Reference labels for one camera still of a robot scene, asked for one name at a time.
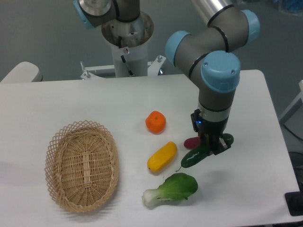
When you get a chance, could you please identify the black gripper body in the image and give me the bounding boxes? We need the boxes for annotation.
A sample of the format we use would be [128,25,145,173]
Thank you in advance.
[191,109,229,146]

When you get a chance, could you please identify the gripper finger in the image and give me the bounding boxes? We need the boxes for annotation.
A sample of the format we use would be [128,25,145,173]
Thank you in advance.
[200,134,211,155]
[212,138,231,155]

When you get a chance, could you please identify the green cucumber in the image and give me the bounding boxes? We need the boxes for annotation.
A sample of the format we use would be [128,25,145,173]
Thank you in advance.
[180,133,234,168]

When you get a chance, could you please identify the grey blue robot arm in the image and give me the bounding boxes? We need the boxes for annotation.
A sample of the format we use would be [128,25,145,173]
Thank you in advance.
[73,0,260,155]

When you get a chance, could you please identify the purple sweet potato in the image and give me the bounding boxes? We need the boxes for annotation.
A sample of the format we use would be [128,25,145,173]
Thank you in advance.
[183,137,200,149]

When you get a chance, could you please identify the yellow mango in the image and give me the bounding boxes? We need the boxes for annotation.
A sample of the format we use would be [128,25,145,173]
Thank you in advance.
[147,141,178,174]

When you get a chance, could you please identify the orange persimmon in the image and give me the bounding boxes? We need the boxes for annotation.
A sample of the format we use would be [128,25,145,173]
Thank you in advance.
[145,111,166,134]

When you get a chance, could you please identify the green bok choy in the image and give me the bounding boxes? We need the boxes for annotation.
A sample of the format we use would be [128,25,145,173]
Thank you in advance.
[142,173,198,207]

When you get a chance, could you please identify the black device at edge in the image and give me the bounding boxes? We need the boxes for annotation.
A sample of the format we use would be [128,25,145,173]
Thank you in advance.
[285,192,303,217]

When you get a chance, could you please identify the woven wicker basket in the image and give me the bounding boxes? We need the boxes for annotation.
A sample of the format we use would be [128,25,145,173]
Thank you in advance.
[45,120,119,213]

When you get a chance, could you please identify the white chair back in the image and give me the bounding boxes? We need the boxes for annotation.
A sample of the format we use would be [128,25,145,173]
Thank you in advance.
[0,61,43,84]

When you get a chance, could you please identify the white frame at right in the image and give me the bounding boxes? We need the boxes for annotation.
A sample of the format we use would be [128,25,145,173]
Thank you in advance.
[278,80,303,125]

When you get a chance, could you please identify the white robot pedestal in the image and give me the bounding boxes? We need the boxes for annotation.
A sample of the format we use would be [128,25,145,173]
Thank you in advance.
[80,11,166,79]

